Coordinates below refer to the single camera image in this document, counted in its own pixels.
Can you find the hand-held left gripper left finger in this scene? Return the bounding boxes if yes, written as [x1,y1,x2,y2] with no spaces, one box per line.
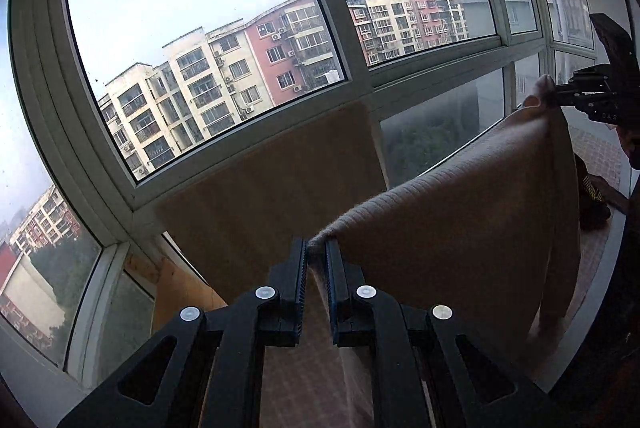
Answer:
[57,237,308,428]

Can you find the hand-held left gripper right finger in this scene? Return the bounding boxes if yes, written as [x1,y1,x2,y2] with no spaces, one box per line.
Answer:
[324,239,571,428]

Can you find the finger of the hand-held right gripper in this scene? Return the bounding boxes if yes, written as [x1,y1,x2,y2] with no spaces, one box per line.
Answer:
[550,90,608,109]
[554,66,613,94]

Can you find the white ribbed knit sweater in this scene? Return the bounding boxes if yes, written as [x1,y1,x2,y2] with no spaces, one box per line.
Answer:
[306,75,583,428]

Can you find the pink plaid blanket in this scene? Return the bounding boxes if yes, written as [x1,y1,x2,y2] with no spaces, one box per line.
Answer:
[200,128,626,428]

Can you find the black patterned garment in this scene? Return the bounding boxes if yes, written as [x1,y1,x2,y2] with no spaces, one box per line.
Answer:
[574,154,631,229]

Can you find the brown particle board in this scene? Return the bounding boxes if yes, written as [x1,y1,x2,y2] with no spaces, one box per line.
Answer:
[155,100,388,303]

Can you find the light plywood panel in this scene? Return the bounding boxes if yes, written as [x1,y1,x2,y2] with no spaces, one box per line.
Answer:
[124,253,228,334]

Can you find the distant apartment building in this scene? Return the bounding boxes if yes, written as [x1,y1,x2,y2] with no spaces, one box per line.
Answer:
[347,0,468,67]

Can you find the cream and pink apartment building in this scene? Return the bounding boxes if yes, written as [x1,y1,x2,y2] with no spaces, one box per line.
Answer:
[97,0,347,181]

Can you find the white window frame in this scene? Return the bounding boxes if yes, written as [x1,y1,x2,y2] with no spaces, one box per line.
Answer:
[0,0,631,404]

